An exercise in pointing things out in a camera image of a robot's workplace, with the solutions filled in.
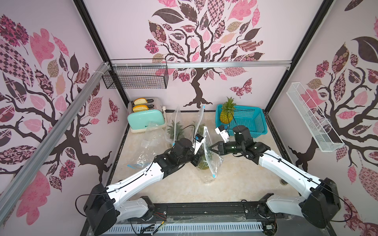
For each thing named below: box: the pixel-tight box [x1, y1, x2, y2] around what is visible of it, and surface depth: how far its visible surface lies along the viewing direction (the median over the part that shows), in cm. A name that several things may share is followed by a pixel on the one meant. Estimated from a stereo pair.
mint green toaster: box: [127, 97, 167, 134], surface depth 102 cm
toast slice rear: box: [133, 97, 149, 106], surface depth 103 cm
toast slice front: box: [132, 104, 150, 113], surface depth 97 cm
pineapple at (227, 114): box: [219, 96, 237, 125], surface depth 102 cm
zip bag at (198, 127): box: [191, 104, 206, 137], surface depth 81 cm
